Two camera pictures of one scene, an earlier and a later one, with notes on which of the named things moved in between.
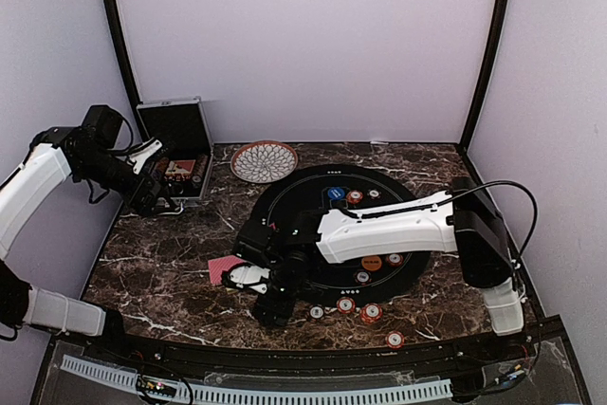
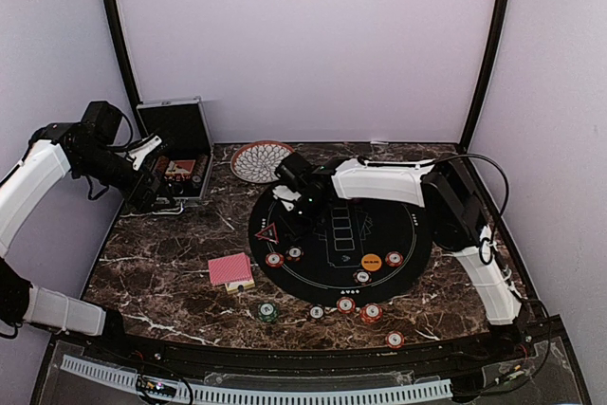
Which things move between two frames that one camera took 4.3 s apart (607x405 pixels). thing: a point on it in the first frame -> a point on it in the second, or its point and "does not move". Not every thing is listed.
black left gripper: x=143 y=207 does not move
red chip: x=345 y=304 does not move
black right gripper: x=275 y=313 -> x=292 y=228
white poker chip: x=316 y=312 does not move
